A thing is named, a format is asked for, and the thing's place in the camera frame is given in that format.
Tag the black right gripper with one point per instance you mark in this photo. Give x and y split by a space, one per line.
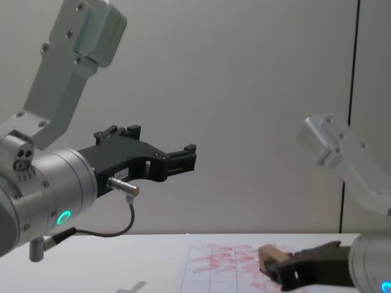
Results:
317 265

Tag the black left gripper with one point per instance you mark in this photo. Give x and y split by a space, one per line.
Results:
122 158

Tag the tan rectangular eraser block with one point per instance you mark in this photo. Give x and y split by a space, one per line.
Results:
272 253

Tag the white gridded paper, red marks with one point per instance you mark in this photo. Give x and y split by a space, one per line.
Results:
220 265

